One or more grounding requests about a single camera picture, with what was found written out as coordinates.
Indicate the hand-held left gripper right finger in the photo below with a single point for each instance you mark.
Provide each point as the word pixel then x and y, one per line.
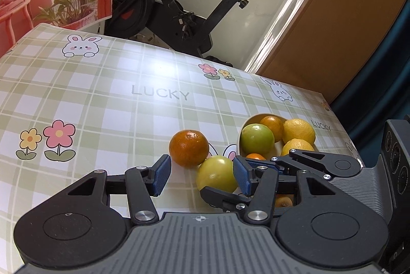
pixel 242 176

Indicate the bright orange mandarin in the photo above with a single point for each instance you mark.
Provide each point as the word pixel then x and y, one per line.
pixel 283 201
pixel 255 156

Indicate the yellow-green round fruit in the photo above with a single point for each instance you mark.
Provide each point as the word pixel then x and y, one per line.
pixel 216 176

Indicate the greenish orange mandarin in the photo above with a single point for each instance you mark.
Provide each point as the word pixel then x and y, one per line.
pixel 274 126

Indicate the yellow lemon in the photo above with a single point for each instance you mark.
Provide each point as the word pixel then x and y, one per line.
pixel 299 131
pixel 298 145

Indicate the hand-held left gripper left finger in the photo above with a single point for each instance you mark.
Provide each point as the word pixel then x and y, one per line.
pixel 161 174

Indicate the dark orange green-tinged mandarin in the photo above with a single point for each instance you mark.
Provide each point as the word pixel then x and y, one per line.
pixel 189 147

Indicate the black exercise bike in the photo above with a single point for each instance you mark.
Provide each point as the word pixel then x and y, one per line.
pixel 192 27

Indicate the dark blue curtain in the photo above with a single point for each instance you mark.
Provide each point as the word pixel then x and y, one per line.
pixel 378 100

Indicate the green round fruit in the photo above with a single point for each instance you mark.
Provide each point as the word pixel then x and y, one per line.
pixel 257 139

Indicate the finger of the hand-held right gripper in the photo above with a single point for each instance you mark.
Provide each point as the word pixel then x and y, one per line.
pixel 307 157
pixel 221 197

